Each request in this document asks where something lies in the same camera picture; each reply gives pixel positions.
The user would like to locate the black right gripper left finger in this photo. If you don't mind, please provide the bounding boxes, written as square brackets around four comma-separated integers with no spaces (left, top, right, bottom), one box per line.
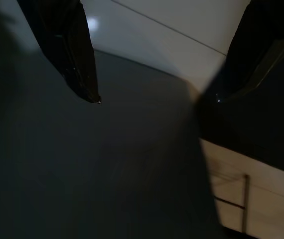
[16,0,102,104]

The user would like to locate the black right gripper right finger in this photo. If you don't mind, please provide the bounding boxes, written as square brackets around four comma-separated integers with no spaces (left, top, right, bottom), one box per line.
[215,0,284,103]

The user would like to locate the dark grey fridge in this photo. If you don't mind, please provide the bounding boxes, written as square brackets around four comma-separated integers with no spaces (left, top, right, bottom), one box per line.
[0,0,224,239]

